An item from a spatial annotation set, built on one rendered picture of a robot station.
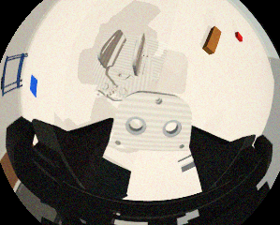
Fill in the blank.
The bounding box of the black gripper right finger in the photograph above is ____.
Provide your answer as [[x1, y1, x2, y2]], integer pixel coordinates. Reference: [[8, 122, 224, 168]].
[[188, 127, 256, 191]]

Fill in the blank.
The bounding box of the small red block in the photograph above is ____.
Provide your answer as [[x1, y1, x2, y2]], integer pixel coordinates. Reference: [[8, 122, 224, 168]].
[[236, 33, 242, 42]]

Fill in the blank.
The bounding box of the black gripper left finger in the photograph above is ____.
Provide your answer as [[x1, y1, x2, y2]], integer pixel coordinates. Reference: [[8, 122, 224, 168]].
[[32, 117, 114, 191]]

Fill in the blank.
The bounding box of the brown rectangular block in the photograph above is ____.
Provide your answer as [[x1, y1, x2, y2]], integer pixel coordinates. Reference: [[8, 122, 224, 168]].
[[202, 26, 222, 55]]

